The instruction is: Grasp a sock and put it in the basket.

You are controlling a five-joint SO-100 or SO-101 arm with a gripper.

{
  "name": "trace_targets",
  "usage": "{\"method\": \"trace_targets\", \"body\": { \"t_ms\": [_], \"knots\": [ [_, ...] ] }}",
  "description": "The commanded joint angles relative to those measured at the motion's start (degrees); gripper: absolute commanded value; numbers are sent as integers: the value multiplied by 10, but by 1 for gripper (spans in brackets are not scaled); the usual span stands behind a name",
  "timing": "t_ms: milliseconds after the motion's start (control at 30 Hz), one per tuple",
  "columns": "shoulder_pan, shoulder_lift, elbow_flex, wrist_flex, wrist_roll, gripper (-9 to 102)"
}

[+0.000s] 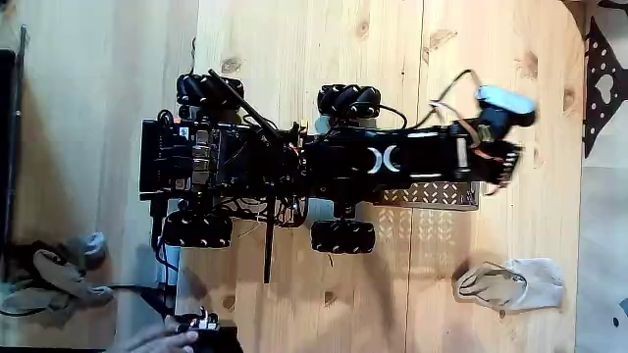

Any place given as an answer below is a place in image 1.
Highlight pale beige sock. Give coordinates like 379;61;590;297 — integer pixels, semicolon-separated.
452;257;566;315

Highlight black leader arm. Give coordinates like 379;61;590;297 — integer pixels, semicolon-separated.
171;306;244;353

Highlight black perforated basket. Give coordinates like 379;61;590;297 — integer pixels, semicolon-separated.
373;179;482;213

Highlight grey sock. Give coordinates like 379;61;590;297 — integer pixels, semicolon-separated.
61;230;108;266

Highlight beige sock with dark trim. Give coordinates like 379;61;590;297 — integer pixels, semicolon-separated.
31;248;115;303

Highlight crumpled grey-beige sock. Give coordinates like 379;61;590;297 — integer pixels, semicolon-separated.
0;283;73;318

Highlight person's hand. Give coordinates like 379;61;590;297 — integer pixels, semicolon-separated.
105;316;200;353

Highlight black mecanum wheel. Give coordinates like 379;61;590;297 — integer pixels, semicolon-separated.
316;83;383;120
161;211;235;249
175;72;245;110
309;219;377;255

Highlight black dotted star-shaped mat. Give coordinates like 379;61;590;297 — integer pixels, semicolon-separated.
582;16;628;159

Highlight black antenna rod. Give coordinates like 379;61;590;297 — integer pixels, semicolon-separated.
207;68;281;141
263;193;276;285

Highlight black mobile robot chassis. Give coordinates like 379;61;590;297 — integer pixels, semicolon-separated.
138;110;311;229

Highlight thin dark rod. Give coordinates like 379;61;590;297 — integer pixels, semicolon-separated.
3;25;28;246

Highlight black flat panel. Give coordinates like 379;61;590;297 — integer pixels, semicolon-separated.
0;48;17;256

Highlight red and white servo cable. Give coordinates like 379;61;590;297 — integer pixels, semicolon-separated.
429;100;493;164

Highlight black oval camera box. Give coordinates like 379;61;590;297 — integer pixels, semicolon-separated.
473;84;539;129

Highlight black camera cable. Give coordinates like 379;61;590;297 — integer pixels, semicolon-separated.
414;68;482;129

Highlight black power cable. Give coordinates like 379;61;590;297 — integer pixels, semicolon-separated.
149;195;181;295

